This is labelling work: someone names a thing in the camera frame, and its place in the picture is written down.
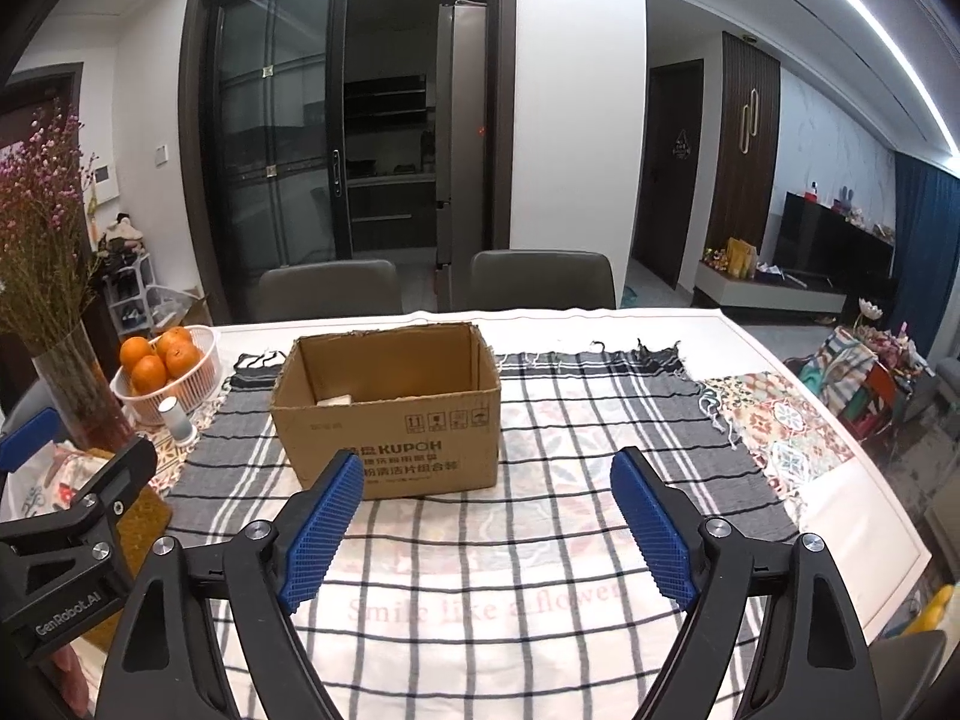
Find black white checked tablecloth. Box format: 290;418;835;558
97;340;826;720

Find white shoe rack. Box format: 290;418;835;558
101;251;155;335

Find blue curtain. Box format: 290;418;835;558
889;150;960;361

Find woven straw mat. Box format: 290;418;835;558
82;450;175;653

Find floral patterned placemat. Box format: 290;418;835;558
697;370;857;503
131;382;226;496

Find white television cabinet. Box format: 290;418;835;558
694;259;848;316

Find silver refrigerator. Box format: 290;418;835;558
435;2;488;271

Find brown cardboard box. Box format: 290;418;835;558
270;322;502;502

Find colourful patterned cloth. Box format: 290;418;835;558
799;326;938;440

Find grey dining chair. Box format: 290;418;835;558
874;630;950;720
469;250;617;312
251;260;402;323

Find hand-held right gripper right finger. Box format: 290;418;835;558
609;446;882;720

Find white cylindrical speaker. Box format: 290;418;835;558
157;397;197;443

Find dark slatted wall panel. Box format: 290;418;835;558
709;31;781;256

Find dried pink flowers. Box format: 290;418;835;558
0;109;102;338

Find dark wooden door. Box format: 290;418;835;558
630;60;704;293

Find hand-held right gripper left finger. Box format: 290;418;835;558
94;448;366;720

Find glass vase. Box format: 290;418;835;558
31;321;136;452

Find black television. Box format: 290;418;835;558
772;191;897;293

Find white printed bag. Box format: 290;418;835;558
0;441;102;522

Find yellow toy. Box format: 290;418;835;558
907;585;957;635

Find white fruit basket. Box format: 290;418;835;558
110;325;222;428

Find dark sliding glass door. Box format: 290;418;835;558
184;0;353;320

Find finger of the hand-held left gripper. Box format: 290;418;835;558
0;435;158;616
0;409;61;472

